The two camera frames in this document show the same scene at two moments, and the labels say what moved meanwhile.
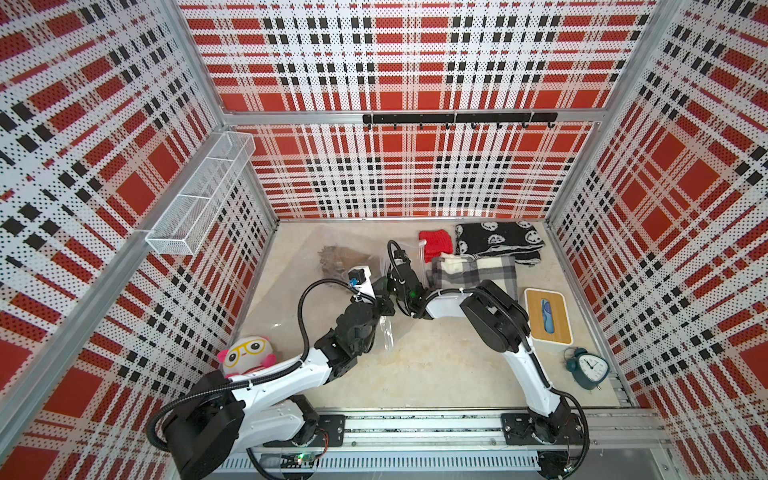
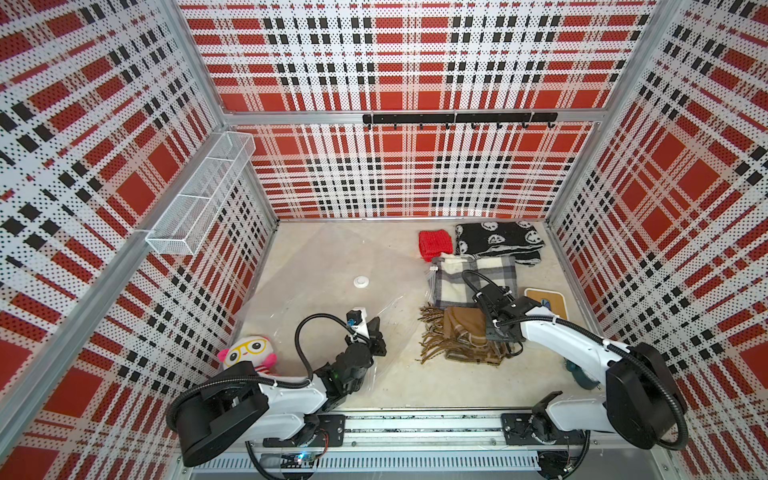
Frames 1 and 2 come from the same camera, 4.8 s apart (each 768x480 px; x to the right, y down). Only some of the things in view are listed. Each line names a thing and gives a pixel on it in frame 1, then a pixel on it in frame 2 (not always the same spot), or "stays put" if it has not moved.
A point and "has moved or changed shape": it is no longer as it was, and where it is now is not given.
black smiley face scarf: (513, 238) stays put
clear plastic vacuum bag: (328, 253) has moved or changed shape
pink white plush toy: (247, 354) stays put
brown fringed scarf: (336, 261) to (459, 333)
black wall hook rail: (499, 118) stays put
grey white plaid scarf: (453, 272) stays put
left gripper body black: (381, 307) to (357, 387)
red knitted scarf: (437, 242) stays put
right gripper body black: (400, 296) to (493, 332)
